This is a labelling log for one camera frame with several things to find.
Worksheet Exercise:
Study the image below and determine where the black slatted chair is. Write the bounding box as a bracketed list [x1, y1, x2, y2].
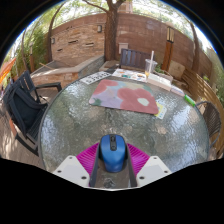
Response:
[1, 69, 63, 158]

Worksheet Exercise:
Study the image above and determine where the white licence plate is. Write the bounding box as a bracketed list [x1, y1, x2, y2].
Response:
[79, 70, 112, 85]

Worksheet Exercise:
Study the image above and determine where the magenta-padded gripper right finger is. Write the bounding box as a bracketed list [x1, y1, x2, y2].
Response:
[124, 142, 173, 188]

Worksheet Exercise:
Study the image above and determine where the dark wicker chair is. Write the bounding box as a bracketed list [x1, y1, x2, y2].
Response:
[194, 100, 223, 158]

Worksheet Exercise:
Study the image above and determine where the dark wooden armchair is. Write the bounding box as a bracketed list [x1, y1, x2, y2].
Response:
[119, 48, 155, 71]

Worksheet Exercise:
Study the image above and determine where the blue computer mouse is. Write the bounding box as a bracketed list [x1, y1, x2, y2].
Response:
[99, 133, 128, 174]

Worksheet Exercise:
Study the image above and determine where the colourful sticker sheet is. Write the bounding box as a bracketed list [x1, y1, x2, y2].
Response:
[111, 68, 148, 83]

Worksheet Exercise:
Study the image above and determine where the wooden slat fence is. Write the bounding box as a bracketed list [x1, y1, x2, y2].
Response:
[181, 68, 224, 158]

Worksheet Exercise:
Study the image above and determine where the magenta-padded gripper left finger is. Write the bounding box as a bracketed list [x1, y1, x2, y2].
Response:
[53, 142, 102, 188]

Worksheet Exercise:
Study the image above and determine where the beige wall utility box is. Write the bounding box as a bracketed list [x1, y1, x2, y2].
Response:
[118, 42, 129, 54]

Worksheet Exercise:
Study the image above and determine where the stone raised garden bed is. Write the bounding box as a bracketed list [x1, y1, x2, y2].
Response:
[30, 54, 106, 88]

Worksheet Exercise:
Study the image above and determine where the yellow card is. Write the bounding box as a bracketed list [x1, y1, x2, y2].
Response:
[153, 101, 168, 120]

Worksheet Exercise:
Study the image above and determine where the clear plastic cup with straw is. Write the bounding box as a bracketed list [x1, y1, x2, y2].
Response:
[144, 50, 158, 83]

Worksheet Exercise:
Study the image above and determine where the large tree trunk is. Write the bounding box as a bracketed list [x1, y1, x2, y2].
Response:
[83, 0, 126, 62]

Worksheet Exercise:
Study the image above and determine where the white blue booklet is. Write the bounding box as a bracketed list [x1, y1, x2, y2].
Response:
[170, 84, 186, 98]

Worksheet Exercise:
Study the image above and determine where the green marker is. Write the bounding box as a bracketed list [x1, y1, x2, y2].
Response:
[183, 94, 197, 108]

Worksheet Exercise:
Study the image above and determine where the floral mouse pad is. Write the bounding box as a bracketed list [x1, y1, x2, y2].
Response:
[88, 78, 160, 116]

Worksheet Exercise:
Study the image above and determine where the white book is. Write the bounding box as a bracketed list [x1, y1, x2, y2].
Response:
[147, 73, 174, 92]

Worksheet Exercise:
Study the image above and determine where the wooden garden lamp post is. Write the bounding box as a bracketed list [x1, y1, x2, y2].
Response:
[161, 26, 176, 72]

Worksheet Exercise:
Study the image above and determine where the low concrete platform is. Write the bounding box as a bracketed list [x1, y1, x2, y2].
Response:
[98, 59, 121, 73]

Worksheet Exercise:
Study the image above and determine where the grey planter box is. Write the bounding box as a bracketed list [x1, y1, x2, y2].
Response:
[154, 64, 174, 83]

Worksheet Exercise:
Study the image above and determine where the beige stone slab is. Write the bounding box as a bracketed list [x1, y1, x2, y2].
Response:
[168, 60, 186, 81]

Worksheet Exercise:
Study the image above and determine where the thin tree trunk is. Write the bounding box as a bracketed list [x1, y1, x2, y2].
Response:
[186, 19, 201, 73]

